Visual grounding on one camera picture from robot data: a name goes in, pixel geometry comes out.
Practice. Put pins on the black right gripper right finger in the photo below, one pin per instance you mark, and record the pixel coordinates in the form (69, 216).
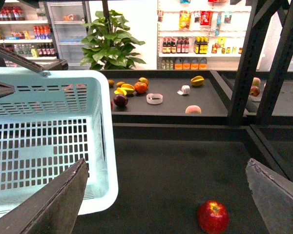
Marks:
(273, 197)

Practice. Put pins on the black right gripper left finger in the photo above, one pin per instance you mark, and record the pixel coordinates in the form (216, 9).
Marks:
(53, 209)

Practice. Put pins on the light blue plastic basket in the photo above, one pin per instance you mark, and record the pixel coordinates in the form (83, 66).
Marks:
(43, 131)

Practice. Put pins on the red green mango fruit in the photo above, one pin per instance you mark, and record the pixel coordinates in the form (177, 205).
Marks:
(143, 80)

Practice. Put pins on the red apple on table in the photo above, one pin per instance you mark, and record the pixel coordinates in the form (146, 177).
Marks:
(213, 217)

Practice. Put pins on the pink peach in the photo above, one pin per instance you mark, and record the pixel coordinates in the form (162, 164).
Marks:
(193, 109)

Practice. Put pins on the dark purple plum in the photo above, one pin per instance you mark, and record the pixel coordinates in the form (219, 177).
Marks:
(120, 100)

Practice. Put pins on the brown kiwi left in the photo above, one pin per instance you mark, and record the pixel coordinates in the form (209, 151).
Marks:
(111, 83)

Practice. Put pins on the brown kiwi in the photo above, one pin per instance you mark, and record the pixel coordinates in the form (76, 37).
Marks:
(119, 84)
(111, 83)

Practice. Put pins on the black fruit display tray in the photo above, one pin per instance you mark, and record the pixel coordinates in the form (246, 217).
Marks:
(213, 97)

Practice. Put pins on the brown kiwi right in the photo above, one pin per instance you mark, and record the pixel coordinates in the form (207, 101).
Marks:
(119, 84)

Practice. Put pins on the yellow starfruit right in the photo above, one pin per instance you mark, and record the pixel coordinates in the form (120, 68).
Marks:
(197, 81)

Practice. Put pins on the clear tape roll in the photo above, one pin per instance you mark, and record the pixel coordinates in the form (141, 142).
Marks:
(154, 98)

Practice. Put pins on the orange persimmon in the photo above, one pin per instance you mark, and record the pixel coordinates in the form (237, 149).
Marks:
(140, 87)

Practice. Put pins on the green potted plant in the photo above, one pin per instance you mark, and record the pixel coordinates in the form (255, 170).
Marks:
(108, 44)

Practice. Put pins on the left drinks shelf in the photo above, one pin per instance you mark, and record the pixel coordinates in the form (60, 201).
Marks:
(25, 29)

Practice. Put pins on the white wall shelf with bottles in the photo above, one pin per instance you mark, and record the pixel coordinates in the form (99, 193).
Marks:
(196, 29)

